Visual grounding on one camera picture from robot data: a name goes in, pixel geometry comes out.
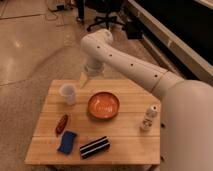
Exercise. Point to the black box on floor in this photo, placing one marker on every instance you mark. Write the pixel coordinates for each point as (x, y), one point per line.
(132, 31)

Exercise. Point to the blue sponge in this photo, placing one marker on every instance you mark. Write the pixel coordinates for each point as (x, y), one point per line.
(67, 141)

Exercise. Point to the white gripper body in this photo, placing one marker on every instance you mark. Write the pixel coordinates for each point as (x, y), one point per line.
(93, 67)

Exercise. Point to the orange ceramic bowl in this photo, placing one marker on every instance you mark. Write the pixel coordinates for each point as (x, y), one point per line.
(103, 105)

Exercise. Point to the small white bottle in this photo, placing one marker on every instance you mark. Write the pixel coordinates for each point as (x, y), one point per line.
(150, 115)

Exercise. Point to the red brown sausage toy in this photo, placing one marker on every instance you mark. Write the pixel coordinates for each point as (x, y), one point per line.
(61, 125)

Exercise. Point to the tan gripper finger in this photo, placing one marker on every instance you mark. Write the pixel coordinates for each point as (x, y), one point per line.
(83, 79)

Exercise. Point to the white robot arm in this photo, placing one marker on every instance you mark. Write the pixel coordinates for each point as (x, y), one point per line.
(186, 121)

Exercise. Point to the black office chair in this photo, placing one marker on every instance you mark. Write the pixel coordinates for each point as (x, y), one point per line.
(106, 7)

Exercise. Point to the wooden table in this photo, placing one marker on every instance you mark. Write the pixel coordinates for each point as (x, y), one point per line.
(128, 144)

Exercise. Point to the black white striped block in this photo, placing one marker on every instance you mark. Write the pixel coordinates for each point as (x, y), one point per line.
(94, 147)

